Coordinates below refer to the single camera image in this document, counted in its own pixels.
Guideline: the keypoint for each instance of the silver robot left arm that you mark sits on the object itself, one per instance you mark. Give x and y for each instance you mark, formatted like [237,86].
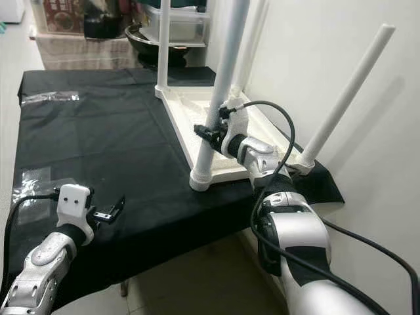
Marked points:
[46,266]

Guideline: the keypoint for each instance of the green round lid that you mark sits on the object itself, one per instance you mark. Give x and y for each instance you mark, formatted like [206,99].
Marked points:
[190,3]

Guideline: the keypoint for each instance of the black bag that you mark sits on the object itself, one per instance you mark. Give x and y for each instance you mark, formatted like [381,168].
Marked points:
[105,18]

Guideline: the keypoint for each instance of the black table cloth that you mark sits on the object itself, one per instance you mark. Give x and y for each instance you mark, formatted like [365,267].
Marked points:
[118,144]

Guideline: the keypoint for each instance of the broom with teal head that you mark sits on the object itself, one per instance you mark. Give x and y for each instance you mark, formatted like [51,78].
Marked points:
[3,28]

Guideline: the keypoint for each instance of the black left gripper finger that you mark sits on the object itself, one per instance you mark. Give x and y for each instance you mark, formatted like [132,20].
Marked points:
[117,209]
[92,190]

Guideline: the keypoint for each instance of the clear tape patch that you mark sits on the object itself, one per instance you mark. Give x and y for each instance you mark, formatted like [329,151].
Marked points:
[36,187]

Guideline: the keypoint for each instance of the white plastic table leg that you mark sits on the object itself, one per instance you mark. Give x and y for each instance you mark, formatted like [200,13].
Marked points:
[163,46]
[348,98]
[226,65]
[256,39]

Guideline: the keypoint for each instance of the cloth covered bench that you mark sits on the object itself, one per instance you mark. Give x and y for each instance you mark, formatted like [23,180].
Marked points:
[85,52]

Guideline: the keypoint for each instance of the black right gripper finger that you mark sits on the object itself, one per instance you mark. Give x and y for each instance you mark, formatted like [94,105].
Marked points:
[203,131]

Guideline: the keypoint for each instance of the cream plastic children table top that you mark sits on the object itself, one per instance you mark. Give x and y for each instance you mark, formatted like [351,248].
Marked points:
[187,131]

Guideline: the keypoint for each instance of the clear plastic bag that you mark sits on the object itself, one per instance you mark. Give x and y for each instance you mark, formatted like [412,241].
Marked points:
[51,98]

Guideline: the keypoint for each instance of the black round bowl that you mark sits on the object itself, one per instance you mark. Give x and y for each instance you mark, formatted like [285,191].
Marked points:
[144,49]

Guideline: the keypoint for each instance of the storage box with orange lid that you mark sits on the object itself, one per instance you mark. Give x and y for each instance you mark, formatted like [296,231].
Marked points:
[62,16]

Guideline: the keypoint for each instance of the white appliance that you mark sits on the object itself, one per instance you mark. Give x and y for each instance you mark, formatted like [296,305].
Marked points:
[12,10]

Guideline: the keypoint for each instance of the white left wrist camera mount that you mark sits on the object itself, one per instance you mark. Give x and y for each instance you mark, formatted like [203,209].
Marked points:
[73,205]

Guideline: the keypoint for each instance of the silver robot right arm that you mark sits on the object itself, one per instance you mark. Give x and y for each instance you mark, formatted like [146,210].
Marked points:
[302,243]

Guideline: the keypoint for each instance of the clear plastic storage box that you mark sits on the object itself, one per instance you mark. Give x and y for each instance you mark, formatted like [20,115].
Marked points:
[187,25]

